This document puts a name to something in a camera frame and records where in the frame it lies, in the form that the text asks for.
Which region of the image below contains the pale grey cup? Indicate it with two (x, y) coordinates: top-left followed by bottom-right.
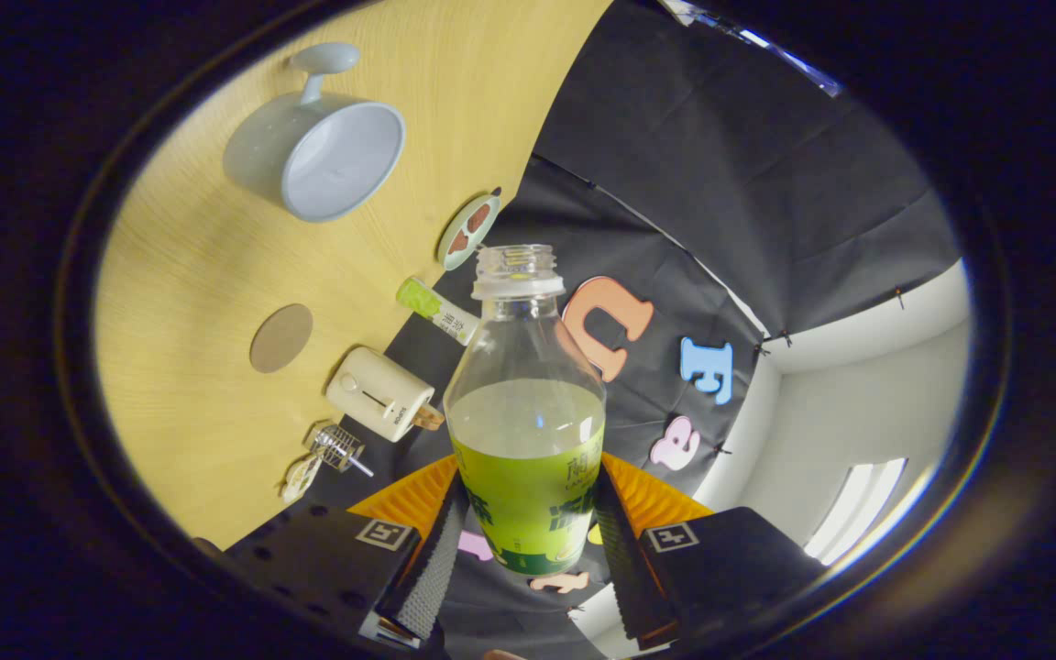
(223, 42), (407, 224)

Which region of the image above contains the round brown coaster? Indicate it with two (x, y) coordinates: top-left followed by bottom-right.
(249, 303), (314, 374)

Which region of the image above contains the white toaster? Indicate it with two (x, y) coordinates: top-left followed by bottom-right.
(325, 346), (437, 444)

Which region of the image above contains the white divided sauce dish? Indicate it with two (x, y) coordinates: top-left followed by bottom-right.
(279, 454), (323, 505)

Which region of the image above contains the clear green-label juice bottle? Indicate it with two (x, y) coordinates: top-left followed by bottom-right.
(443, 244), (607, 577)

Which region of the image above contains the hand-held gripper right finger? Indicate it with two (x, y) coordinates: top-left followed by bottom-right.
(594, 451), (827, 652)

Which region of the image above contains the metal wire holder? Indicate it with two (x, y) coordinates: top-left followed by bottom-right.
(310, 423), (366, 473)

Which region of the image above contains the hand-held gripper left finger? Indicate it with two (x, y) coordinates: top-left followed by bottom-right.
(225, 454), (471, 644)

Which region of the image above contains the capped white green bottle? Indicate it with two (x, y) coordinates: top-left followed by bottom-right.
(396, 277), (481, 347)

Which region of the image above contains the pale green plate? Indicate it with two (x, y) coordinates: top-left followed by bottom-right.
(436, 190), (503, 272)

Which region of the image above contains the wooden table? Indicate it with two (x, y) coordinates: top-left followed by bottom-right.
(93, 0), (616, 551)

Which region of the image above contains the ceiling light panel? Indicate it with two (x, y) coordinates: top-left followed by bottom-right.
(803, 458), (909, 565)

